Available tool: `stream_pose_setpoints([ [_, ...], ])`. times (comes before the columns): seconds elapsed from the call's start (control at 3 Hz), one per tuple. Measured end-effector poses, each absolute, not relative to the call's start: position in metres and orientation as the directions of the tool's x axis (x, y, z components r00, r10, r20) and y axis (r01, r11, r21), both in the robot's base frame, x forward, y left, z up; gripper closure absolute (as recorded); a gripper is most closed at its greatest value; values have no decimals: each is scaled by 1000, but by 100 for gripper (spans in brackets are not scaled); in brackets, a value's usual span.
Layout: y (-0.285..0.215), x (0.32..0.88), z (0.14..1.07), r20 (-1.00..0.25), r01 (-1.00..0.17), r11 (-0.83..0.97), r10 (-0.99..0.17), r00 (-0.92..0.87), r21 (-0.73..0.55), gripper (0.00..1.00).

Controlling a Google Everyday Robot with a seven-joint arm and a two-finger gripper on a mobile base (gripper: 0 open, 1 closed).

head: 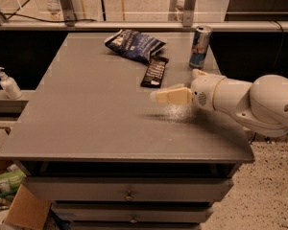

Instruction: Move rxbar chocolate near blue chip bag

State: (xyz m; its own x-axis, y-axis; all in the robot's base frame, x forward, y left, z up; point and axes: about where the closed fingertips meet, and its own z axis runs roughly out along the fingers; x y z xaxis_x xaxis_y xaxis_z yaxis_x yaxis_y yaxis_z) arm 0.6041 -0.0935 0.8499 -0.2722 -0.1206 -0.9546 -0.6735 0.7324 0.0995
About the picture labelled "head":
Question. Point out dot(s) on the drawer knob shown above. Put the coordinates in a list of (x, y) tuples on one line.
[(133, 220), (129, 196)]

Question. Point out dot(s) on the white pump bottle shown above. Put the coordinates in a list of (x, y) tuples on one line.
[(9, 85)]

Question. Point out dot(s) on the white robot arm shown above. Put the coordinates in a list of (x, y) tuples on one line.
[(261, 105)]

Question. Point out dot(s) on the black rxbar chocolate bar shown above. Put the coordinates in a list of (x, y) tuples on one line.
[(155, 72)]

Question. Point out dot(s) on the top drawer knob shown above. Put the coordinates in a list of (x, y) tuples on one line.
[(129, 196)]

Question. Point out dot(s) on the grey drawer cabinet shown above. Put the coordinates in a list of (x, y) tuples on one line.
[(91, 132)]

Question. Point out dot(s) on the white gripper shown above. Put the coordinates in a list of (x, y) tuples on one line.
[(203, 90)]

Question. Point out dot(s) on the blue chip bag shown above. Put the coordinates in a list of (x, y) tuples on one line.
[(134, 45)]

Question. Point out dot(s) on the green wipes package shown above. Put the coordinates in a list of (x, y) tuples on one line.
[(10, 181)]

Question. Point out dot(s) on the red bull can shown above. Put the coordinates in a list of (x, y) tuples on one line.
[(199, 46)]

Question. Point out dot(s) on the brown cardboard box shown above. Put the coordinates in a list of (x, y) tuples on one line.
[(27, 210)]

